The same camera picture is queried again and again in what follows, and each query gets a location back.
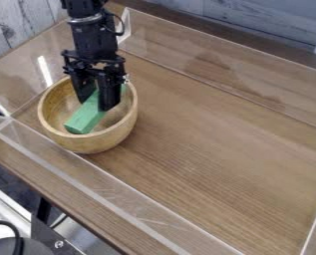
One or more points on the black metal bracket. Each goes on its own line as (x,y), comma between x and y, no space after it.
(52,240)

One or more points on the black table leg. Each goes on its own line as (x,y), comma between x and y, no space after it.
(43,210)

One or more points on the brown wooden bowl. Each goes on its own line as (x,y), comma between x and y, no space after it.
(56,105)

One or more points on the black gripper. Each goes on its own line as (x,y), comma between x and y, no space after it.
(94,59)

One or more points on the green rectangular block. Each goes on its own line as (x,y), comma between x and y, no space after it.
(87,116)

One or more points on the clear acrylic tray walls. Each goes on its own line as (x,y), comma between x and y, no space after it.
(213,178)

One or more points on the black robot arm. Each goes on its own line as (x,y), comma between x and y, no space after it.
(88,7)

